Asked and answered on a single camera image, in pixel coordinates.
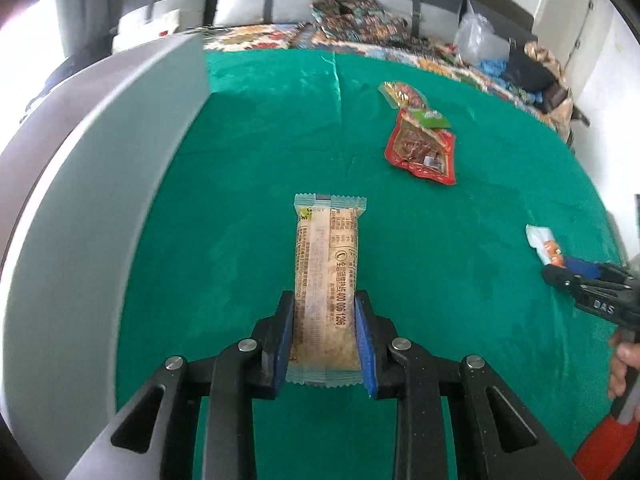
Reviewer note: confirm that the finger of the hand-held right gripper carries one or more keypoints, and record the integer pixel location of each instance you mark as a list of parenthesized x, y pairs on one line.
[(560, 277), (582, 266)]

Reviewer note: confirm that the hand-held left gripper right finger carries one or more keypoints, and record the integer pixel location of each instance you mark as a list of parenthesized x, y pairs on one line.
[(361, 345)]

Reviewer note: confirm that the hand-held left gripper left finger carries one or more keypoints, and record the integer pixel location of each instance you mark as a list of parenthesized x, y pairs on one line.
[(285, 340)]

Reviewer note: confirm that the white and orange snack packet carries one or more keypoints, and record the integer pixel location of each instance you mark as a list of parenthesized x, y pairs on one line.
[(544, 242)]

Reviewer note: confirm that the beige snack bar packet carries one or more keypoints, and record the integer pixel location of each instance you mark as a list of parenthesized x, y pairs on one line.
[(325, 270)]

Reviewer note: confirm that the person's right hand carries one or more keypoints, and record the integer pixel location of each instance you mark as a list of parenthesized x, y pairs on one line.
[(621, 360)]

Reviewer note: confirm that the leopard print cloth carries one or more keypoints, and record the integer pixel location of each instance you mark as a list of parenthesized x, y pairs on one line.
[(562, 102)]

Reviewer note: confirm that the red snack packet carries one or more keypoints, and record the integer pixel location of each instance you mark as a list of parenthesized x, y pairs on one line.
[(422, 152)]

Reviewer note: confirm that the black bag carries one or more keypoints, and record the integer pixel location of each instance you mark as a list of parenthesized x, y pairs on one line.
[(530, 67)]

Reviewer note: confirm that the small green snack packet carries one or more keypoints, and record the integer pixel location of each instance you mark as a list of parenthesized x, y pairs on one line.
[(430, 118)]

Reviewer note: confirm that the blue plastic packets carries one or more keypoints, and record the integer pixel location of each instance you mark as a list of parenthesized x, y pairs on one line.
[(492, 69)]

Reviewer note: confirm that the white wardrobe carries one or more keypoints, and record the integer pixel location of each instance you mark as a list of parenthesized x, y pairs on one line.
[(575, 45)]

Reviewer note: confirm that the small brown patterned snack packet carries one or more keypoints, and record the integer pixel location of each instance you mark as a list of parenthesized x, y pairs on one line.
[(402, 94)]

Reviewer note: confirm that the grey folding board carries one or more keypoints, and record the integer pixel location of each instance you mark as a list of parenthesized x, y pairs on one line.
[(90, 185)]

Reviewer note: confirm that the clear plastic bag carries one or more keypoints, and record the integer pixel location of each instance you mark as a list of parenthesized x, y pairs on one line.
[(477, 35)]

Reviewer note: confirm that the dark patterned blanket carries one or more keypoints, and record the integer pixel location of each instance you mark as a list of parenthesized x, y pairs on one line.
[(360, 17)]

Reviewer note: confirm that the small cream cushion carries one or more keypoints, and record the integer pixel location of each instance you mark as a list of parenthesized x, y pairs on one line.
[(145, 32)]

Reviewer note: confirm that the grey curtain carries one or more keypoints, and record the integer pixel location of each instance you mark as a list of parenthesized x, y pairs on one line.
[(85, 5)]

